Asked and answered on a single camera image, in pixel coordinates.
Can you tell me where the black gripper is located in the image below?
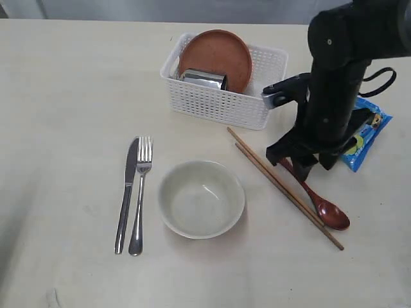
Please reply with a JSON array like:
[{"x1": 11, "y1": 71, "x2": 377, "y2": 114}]
[{"x1": 266, "y1": 60, "x2": 369, "y2": 170}]

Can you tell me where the blue chips bag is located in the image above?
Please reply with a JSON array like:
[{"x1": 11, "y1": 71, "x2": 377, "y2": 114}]
[{"x1": 341, "y1": 97, "x2": 392, "y2": 172}]

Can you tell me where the brown wooden chopstick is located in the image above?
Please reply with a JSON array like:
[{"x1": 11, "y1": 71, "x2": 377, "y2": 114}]
[
  {"x1": 235, "y1": 142, "x2": 344, "y2": 251},
  {"x1": 227, "y1": 127, "x2": 325, "y2": 227}
]

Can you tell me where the brown wooden spoon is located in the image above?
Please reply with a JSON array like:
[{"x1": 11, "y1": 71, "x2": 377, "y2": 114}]
[{"x1": 280, "y1": 158, "x2": 351, "y2": 230}]

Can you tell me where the white ceramic bowl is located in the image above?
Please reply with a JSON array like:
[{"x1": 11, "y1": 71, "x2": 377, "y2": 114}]
[{"x1": 158, "y1": 160, "x2": 246, "y2": 240}]

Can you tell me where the shiny metal cup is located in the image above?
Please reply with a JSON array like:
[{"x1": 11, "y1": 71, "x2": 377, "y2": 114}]
[{"x1": 179, "y1": 69, "x2": 227, "y2": 90}]

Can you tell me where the brown round plate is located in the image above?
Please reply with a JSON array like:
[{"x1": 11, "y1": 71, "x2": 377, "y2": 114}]
[{"x1": 179, "y1": 30, "x2": 252, "y2": 93}]

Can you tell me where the silver metal knife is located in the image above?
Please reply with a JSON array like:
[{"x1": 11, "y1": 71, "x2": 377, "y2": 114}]
[{"x1": 114, "y1": 137, "x2": 139, "y2": 255}]

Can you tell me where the silver metal fork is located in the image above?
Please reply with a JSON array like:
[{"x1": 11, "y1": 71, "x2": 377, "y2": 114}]
[{"x1": 128, "y1": 136, "x2": 153, "y2": 256}]

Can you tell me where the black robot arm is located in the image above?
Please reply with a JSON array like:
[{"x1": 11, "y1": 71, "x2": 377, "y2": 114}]
[{"x1": 262, "y1": 1, "x2": 410, "y2": 172}]

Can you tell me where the white perforated plastic basket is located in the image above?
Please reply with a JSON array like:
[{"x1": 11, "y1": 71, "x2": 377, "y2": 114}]
[{"x1": 160, "y1": 33, "x2": 288, "y2": 130}]

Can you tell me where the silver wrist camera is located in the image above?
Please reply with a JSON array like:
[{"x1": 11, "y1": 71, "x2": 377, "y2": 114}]
[{"x1": 261, "y1": 73, "x2": 310, "y2": 109}]

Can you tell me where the black cable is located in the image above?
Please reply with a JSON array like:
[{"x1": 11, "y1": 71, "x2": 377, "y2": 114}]
[{"x1": 358, "y1": 67, "x2": 397, "y2": 98}]

